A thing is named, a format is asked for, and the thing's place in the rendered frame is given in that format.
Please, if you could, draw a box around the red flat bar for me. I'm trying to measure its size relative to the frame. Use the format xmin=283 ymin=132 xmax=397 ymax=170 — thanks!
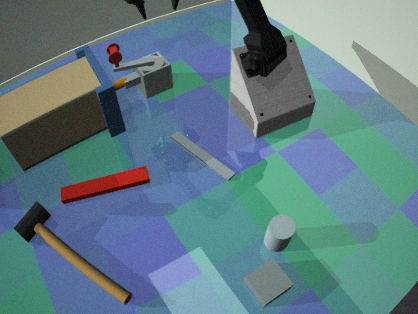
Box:
xmin=61 ymin=166 xmax=150 ymax=204

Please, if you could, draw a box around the grey cylinder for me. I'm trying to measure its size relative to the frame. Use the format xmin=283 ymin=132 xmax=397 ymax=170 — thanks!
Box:
xmin=264 ymin=214 xmax=295 ymax=252

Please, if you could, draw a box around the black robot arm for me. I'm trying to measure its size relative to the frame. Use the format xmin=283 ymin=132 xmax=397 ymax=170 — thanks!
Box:
xmin=234 ymin=0 xmax=287 ymax=78

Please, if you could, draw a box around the grey flat bar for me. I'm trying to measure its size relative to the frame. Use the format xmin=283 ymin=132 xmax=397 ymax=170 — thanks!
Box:
xmin=170 ymin=131 xmax=236 ymax=181

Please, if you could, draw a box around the black-headed mallet with wooden handle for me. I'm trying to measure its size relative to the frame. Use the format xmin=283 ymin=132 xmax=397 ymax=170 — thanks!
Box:
xmin=14 ymin=202 xmax=132 ymax=305

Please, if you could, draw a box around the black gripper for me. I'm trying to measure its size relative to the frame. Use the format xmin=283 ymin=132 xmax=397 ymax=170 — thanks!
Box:
xmin=124 ymin=0 xmax=179 ymax=20

